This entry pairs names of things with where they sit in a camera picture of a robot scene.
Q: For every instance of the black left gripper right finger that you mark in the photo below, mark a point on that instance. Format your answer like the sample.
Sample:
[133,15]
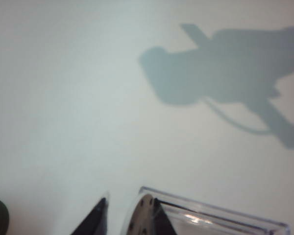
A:
[163,222]

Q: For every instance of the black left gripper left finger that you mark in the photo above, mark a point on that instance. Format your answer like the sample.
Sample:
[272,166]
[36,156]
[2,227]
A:
[95,220]

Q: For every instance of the clear plastic chip tray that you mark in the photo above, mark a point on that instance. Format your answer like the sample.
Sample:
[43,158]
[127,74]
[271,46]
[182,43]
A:
[235,215]

